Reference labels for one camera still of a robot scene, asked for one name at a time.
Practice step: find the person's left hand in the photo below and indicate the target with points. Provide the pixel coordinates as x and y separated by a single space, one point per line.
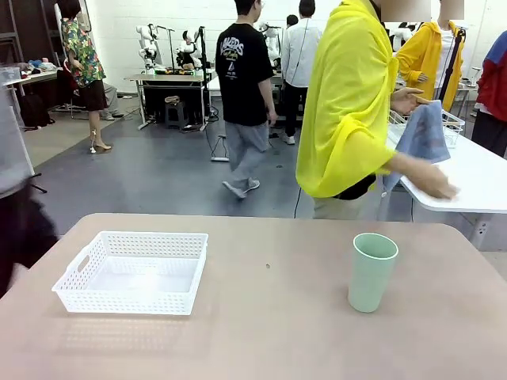
406 101

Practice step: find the blue-grey towel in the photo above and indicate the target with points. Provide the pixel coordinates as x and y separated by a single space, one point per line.
429 134

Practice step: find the person in yellow cape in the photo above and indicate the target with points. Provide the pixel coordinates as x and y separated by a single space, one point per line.
344 99

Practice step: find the white power strip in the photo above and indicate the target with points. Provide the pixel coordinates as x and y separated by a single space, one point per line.
220 159

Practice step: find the person's right forearm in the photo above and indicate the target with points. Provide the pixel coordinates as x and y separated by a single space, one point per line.
410 166

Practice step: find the mannequin in yellow hoodie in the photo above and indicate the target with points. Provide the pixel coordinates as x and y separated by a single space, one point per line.
429 51

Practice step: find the person in white shirt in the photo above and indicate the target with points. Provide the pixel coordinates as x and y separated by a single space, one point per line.
299 59

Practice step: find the small dark step stool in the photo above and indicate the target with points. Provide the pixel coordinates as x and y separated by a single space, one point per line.
175 112

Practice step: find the dark blurred foreground object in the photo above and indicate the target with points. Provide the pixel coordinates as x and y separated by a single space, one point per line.
24 233

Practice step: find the person's right hand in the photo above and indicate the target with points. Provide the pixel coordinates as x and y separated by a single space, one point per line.
439 184

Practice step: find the mannequin in floral shirt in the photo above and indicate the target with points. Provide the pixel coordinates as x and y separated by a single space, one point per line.
81 59

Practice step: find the dark-haired background person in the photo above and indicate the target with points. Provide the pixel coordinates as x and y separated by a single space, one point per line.
292 20

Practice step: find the black camera stand pole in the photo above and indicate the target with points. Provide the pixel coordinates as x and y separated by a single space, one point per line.
451 67

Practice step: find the sign board on tripod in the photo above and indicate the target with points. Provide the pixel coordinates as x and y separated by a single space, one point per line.
12 150

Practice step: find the person in black T-shirt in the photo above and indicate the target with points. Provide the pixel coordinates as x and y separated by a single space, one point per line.
241 67

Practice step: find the white perforated plastic basket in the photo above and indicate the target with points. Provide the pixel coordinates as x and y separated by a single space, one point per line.
136 295

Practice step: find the large white table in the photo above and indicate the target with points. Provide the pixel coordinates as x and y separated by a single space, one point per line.
471 174

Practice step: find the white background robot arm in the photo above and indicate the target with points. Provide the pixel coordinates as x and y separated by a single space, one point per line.
188 49
271 33
146 49

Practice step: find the person in red-blue jacket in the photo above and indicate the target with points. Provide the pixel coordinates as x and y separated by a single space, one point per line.
493 87

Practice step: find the grey background workbench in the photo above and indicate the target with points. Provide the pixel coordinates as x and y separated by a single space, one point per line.
170 77

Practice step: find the mint green plastic cup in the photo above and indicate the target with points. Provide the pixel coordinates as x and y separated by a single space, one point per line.
370 281

